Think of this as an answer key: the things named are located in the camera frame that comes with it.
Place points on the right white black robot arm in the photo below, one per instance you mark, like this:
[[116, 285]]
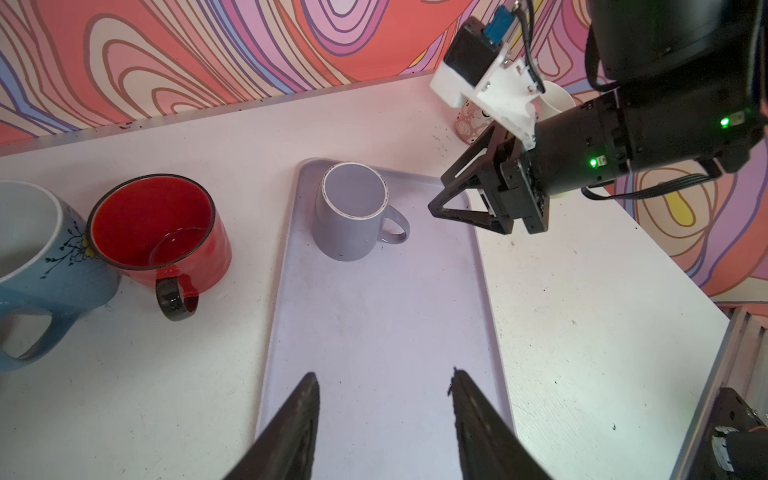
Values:
[[674, 81]]

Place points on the purple mug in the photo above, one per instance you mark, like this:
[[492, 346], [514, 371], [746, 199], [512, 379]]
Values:
[[353, 213]]

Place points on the red mug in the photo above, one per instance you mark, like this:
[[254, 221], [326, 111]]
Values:
[[162, 231]]

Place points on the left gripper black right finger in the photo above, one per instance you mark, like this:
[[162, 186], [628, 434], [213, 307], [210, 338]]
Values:
[[488, 449]]

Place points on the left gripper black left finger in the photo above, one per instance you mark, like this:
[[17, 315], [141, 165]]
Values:
[[285, 449]]

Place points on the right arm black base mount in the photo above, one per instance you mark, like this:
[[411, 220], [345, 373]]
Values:
[[734, 445]]

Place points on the white mug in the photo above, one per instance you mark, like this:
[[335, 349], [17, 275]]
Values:
[[552, 102]]

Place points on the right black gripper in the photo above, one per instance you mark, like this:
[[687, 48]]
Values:
[[581, 147]]

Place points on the light blue mug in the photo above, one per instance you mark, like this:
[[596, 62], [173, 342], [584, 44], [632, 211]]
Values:
[[47, 266]]

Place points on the pink patterned mug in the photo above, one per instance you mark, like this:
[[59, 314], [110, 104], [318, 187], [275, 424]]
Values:
[[471, 122]]

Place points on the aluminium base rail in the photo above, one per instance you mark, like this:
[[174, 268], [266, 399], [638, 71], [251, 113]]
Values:
[[741, 364]]

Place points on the lavender plastic tray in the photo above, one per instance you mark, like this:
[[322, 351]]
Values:
[[383, 335]]

